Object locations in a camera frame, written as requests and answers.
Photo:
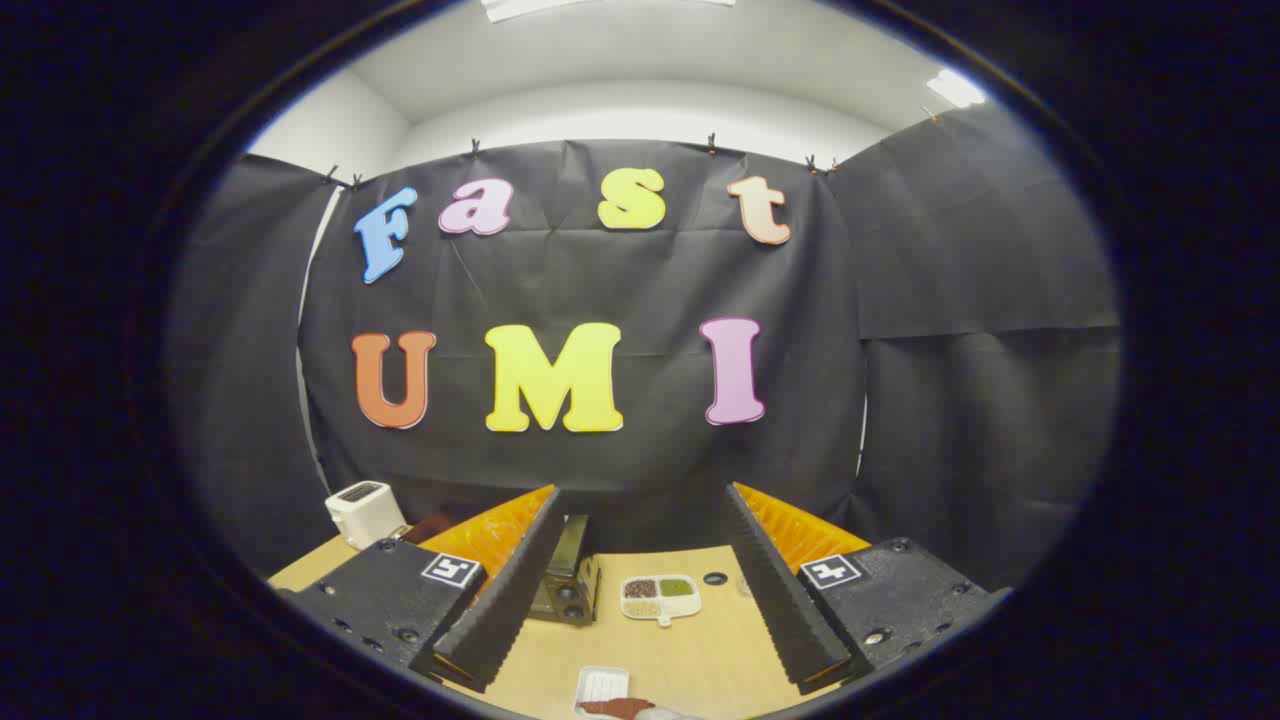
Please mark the white rectangular tray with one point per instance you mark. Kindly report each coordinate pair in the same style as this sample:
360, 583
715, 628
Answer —
600, 683

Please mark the white divided dish with grains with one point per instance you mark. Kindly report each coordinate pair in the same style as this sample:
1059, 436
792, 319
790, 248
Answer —
660, 597

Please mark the white toaster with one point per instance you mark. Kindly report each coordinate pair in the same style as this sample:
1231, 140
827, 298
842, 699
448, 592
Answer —
365, 512

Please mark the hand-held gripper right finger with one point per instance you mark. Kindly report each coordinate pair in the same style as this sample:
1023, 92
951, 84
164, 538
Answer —
775, 590

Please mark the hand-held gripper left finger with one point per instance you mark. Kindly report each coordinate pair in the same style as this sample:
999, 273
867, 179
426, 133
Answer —
520, 590

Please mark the brown meat steak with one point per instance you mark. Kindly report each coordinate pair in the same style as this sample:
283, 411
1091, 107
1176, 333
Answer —
615, 708

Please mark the black toaster oven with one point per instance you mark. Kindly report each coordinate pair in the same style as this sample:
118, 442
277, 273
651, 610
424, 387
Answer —
568, 580

